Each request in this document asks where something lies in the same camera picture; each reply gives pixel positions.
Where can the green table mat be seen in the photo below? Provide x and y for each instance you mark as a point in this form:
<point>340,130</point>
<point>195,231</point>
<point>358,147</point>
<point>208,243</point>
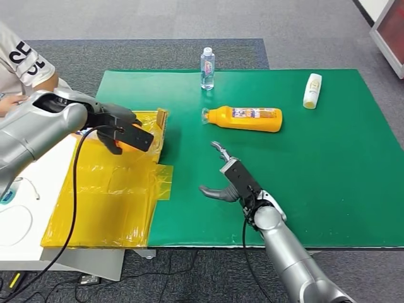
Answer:
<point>316,167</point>

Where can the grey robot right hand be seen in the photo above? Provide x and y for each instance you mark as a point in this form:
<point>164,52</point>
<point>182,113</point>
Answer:
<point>220,194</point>

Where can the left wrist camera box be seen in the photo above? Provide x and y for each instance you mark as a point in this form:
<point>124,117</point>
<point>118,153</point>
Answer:
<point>139,140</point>

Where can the person's left forearm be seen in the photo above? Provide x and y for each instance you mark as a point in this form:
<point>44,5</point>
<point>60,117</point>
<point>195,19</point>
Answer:
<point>47,83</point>

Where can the black power strip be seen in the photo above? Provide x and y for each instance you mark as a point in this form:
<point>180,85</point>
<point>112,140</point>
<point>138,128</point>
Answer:
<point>16,281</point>

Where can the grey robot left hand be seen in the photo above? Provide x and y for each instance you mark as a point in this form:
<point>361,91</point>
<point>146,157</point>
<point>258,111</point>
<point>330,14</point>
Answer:
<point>110,115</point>

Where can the person's right hand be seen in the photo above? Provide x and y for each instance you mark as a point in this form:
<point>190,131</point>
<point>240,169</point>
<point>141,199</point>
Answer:
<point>12,103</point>

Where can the white framed red panel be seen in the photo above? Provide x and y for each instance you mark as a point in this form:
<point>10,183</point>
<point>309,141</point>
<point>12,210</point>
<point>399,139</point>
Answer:
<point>391,37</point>

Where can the teal device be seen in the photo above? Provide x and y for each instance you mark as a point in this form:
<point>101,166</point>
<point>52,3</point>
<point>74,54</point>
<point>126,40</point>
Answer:
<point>6,198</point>

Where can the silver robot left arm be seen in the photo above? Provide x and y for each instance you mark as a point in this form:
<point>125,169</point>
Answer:
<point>32,129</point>

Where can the dark grey floor carpet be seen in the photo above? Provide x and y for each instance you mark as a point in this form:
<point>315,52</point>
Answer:
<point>126,56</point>

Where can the person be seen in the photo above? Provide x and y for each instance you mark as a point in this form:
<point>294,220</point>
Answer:
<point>19,58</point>

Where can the black power adapter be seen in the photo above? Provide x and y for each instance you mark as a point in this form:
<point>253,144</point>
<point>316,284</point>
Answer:
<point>89,280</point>

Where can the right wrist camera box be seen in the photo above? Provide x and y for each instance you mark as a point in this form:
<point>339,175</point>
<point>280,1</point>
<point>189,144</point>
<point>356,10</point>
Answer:
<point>243,180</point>

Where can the yellow film wrapped cardboard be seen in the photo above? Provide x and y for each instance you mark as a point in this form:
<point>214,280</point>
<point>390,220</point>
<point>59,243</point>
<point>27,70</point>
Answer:
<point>110,200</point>

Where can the clear water bottle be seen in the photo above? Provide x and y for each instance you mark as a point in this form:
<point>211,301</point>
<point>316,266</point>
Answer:
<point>207,69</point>

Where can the white table foot bracket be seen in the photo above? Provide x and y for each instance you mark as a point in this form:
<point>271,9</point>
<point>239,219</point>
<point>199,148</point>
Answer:
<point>145,254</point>

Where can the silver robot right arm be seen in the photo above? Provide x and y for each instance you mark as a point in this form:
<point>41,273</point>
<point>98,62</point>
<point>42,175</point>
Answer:
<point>284,251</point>

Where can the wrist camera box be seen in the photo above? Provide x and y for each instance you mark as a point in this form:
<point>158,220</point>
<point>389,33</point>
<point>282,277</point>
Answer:
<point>139,140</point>
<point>243,180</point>

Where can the small white bottle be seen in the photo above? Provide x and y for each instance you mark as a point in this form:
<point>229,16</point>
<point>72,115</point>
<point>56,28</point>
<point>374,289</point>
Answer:
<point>312,91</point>

